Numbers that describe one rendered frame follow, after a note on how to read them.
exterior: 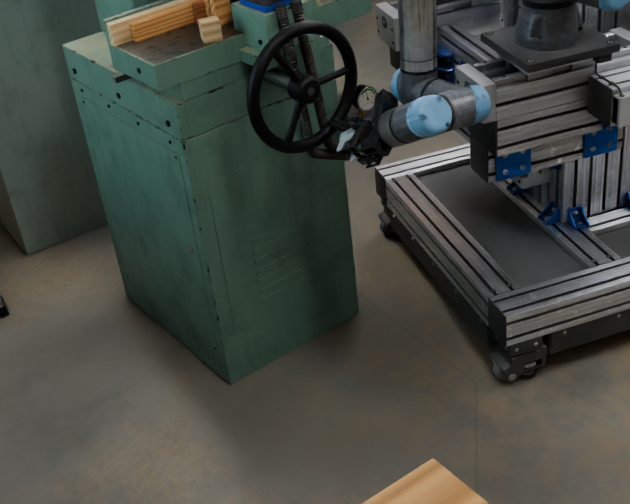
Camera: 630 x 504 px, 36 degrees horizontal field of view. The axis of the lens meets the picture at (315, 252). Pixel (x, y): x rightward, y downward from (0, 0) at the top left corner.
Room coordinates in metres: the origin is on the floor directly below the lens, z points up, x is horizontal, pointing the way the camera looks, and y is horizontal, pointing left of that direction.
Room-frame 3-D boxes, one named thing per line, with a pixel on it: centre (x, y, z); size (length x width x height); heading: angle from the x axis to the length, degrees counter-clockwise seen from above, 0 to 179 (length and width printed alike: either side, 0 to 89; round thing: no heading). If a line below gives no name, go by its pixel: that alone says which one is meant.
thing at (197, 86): (2.17, 0.14, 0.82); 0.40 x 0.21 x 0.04; 124
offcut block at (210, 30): (2.06, 0.17, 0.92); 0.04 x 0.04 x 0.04; 14
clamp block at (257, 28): (2.09, 0.02, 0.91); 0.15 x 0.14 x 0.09; 124
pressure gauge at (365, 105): (2.19, -0.16, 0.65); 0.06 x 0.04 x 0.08; 124
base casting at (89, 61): (2.32, 0.24, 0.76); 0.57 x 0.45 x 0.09; 34
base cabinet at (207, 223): (2.32, 0.24, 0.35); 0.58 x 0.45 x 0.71; 34
